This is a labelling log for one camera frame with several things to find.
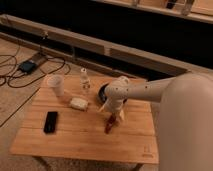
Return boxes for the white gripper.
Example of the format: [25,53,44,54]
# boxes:
[99,99,125,121]

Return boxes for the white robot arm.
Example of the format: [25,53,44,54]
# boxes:
[102,72,213,171]

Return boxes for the dark blue bowl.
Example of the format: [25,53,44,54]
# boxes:
[97,82,128,105]

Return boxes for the clear plastic water bottle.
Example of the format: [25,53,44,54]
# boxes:
[80,68,90,93]

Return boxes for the white sponge block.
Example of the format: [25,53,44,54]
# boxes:
[70,98,88,111]

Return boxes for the wooden slatted table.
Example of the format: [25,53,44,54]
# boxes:
[10,76,158,164]

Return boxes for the black phone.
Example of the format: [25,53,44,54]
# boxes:
[43,111,58,134]

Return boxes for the black power adapter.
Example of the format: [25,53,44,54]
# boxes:
[18,60,36,74]

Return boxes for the black floor cables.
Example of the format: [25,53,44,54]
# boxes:
[0,43,72,89]

